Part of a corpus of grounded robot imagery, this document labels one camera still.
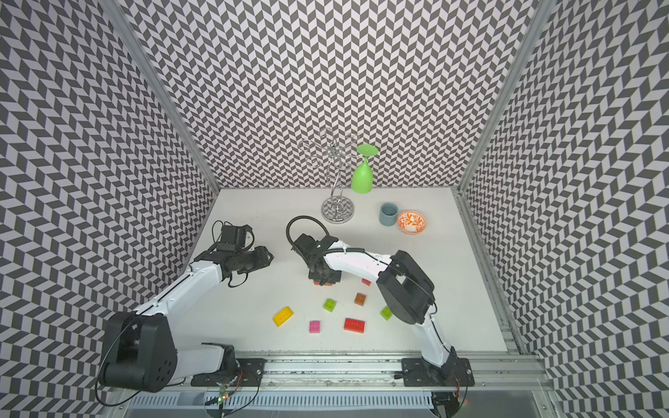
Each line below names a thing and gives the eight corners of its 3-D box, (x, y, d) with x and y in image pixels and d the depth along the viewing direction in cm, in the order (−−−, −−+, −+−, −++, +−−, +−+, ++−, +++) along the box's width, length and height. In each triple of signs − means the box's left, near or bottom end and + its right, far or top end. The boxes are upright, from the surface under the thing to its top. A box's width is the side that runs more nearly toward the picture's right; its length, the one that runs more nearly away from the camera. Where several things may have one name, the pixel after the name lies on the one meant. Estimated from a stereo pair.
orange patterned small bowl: (398, 234, 105) (400, 227, 101) (396, 218, 110) (397, 211, 107) (424, 234, 105) (427, 228, 101) (421, 218, 110) (423, 211, 107)
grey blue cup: (380, 227, 108) (381, 217, 102) (378, 213, 113) (380, 202, 107) (397, 227, 108) (400, 217, 102) (395, 213, 113) (397, 202, 107)
